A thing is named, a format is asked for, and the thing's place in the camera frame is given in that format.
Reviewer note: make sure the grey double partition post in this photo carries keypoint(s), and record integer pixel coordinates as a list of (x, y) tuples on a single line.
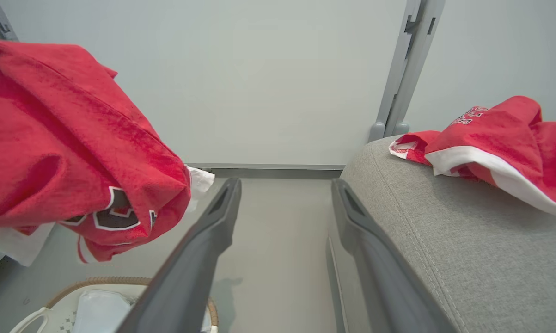
[(407, 69)]

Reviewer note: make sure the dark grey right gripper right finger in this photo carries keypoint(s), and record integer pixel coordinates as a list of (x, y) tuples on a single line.
[(379, 277)]

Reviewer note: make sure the white basket with wicker rim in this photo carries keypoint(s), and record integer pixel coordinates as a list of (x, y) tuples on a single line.
[(56, 314)]

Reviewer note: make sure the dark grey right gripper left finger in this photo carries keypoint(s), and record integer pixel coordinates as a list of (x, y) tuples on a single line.
[(190, 277)]

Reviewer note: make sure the grey fabric sofa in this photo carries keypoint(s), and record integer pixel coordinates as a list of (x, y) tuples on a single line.
[(481, 249)]

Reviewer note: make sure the white cloth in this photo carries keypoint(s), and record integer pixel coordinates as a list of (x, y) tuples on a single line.
[(102, 312)]

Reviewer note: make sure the red garment with black number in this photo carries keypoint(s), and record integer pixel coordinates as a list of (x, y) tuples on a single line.
[(74, 138)]

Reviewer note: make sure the grey partition bottom rail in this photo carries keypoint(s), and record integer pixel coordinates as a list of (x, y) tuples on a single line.
[(268, 170)]

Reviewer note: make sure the white partition panel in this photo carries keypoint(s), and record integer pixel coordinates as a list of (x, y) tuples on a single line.
[(259, 78)]

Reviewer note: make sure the red Bulls lettered garment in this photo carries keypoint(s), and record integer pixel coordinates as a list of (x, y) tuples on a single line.
[(499, 134)]

